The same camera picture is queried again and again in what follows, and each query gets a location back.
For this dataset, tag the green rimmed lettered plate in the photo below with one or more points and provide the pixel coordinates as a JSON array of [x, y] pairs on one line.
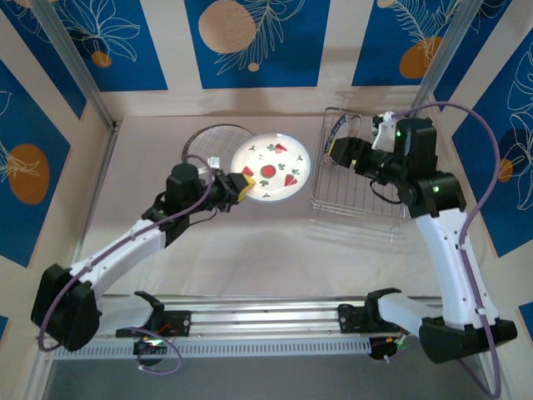
[[335, 129]]

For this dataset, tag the strawberry print teal rimmed plate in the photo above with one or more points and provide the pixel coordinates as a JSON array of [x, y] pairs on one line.
[[270, 166]]

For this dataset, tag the white blue grid plate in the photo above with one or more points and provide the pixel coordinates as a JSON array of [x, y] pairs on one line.
[[212, 141]]

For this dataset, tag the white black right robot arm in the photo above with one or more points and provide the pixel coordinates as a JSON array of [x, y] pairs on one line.
[[449, 258]]

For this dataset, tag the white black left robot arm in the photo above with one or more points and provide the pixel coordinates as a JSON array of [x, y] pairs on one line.
[[121, 250]]

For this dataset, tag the black controller box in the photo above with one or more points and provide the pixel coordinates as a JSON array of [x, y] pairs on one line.
[[150, 346], [379, 348]]

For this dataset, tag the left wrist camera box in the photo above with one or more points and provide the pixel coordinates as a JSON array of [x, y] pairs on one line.
[[214, 161]]

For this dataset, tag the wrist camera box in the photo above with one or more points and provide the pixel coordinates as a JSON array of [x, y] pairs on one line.
[[214, 161], [385, 133]]

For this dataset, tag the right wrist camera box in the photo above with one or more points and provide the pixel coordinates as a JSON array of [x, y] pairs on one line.
[[385, 133]]

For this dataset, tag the aluminium side rail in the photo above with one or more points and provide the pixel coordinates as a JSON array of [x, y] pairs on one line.
[[100, 183]]

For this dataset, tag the aluminium corner post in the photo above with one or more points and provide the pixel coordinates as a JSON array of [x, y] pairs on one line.
[[75, 62], [462, 54]]

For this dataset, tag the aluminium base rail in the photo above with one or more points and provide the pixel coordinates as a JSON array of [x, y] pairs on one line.
[[266, 321]]

